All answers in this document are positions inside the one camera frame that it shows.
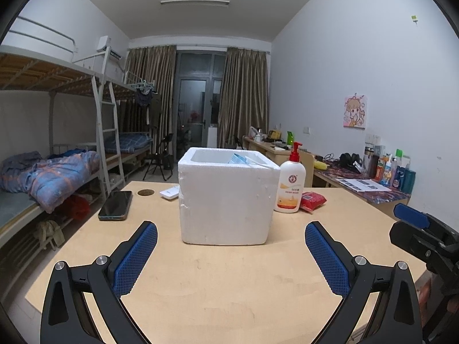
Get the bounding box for white air conditioner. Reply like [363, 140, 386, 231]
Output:
[97, 36, 122, 60]

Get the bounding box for brown curtain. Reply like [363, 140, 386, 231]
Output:
[217, 47, 269, 149]
[124, 45, 177, 173]

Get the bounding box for dark hanging clothes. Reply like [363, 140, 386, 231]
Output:
[135, 89, 162, 126]

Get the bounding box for person's right hand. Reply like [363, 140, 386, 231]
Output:
[419, 279, 433, 316]

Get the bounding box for printed paper sheets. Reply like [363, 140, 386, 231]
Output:
[336, 177, 392, 192]

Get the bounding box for cartoon wall poster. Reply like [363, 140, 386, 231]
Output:
[343, 95, 369, 129]

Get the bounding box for black smartphone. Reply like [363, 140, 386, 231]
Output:
[98, 191, 133, 221]

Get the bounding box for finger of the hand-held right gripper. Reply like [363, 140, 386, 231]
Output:
[389, 221, 449, 263]
[393, 203, 449, 230]

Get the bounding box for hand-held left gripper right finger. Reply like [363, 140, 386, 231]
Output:
[305, 221, 422, 344]

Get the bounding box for teal box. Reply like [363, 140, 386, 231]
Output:
[403, 169, 417, 193]

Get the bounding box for black headphones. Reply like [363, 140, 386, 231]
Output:
[339, 153, 363, 168]

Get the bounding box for red bag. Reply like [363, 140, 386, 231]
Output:
[68, 193, 90, 221]

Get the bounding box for white metal bunk bed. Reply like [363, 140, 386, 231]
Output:
[108, 68, 158, 180]
[0, 16, 126, 259]

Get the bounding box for glass balcony door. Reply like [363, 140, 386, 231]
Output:
[174, 52, 226, 151]

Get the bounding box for blue orange blanket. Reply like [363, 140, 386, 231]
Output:
[0, 150, 101, 213]

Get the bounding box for desk with patterned mat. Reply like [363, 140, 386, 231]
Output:
[313, 161, 410, 219]

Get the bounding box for ceiling tube light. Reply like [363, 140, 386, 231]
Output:
[160, 0, 230, 7]

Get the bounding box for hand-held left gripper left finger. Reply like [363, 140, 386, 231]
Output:
[40, 221, 158, 344]

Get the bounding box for white bunk bed ladder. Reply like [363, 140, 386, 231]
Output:
[91, 48, 126, 194]

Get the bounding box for light wooden chair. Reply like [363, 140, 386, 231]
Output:
[297, 149, 314, 187]

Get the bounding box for white lotion pump bottle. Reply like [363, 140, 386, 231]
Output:
[274, 142, 306, 214]

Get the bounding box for red plastic packet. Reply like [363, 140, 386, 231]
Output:
[299, 191, 327, 211]

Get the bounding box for light wooden desk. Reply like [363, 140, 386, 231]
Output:
[243, 135, 314, 187]

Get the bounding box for black folding chair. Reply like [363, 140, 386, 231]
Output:
[143, 132, 174, 181]

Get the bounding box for white foam box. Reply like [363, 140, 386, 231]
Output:
[178, 147, 281, 246]

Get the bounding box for steel thermos bottle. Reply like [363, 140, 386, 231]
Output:
[363, 144, 375, 176]

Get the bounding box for blue plaid bedding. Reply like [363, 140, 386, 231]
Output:
[116, 132, 152, 153]

